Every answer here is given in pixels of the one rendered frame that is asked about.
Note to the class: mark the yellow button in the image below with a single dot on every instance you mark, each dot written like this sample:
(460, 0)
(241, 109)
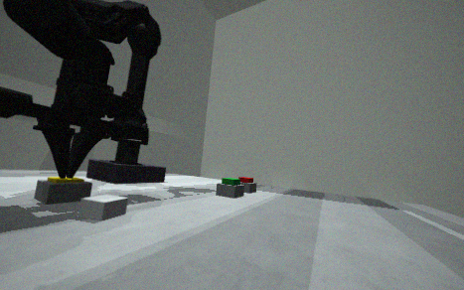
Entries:
(56, 190)

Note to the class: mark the green button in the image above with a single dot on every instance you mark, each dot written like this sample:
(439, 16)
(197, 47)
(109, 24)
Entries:
(230, 188)

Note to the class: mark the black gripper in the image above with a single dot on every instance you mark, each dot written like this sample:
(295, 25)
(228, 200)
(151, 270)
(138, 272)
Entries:
(55, 121)

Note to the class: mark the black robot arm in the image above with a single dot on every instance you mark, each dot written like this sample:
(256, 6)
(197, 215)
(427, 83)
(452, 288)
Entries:
(72, 30)

